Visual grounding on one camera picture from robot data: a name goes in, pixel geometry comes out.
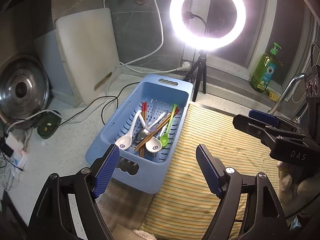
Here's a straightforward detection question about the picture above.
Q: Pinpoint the steel pot lid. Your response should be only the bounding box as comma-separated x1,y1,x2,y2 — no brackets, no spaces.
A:
1,55,49,129

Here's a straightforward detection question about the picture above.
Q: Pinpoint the white ceramic spoon blue emblem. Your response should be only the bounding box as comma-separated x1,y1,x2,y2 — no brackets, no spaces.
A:
115,110,142,150

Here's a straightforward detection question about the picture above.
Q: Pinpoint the green plastic spoon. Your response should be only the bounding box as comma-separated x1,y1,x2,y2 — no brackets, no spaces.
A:
160,104,177,147

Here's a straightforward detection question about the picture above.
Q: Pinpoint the yellow sponge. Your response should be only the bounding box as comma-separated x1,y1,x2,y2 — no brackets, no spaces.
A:
266,88,280,102

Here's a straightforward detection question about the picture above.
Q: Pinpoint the clear plastic spoon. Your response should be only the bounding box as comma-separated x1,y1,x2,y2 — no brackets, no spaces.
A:
147,112,167,131

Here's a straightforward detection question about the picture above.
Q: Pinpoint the green dish soap bottle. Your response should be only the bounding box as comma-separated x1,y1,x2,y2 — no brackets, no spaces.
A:
250,42,281,93

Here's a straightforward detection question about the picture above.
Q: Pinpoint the metal spoon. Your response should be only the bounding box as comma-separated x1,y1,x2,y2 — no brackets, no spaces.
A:
134,128,150,144

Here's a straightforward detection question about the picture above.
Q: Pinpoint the blue plastic drainer basket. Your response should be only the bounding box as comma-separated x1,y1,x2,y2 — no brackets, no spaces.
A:
85,74,193,194

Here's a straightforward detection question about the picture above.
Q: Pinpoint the chrome faucet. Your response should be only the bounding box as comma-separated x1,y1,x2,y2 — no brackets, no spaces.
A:
267,73,305,115

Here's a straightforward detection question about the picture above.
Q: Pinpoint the striped yellow green cloth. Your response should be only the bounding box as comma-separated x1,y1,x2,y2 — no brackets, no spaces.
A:
98,104,279,239

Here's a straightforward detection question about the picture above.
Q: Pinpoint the dark green dish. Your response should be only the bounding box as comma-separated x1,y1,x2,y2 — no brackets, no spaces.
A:
37,111,62,139

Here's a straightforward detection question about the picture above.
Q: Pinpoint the black tripod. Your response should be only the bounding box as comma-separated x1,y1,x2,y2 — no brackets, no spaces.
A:
183,50,207,102

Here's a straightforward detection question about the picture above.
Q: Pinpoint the white power adapter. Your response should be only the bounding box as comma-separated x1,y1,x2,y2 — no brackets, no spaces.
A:
1,132,28,169

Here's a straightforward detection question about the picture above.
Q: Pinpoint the ring light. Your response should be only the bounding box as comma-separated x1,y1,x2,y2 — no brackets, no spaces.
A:
169,0,246,51

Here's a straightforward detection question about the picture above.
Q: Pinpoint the metal fork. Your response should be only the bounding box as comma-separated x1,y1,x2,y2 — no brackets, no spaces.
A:
158,112,171,141

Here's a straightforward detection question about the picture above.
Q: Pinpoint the white power cable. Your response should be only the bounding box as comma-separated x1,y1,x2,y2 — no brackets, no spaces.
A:
103,0,190,74

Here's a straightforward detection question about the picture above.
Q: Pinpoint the gloved right hand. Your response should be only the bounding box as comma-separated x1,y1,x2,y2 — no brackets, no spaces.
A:
277,161,319,219

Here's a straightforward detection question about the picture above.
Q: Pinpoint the white cutting board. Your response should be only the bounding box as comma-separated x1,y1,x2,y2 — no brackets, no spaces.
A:
34,8,121,107

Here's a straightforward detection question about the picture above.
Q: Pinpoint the black cable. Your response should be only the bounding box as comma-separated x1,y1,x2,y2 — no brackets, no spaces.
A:
60,81,141,128

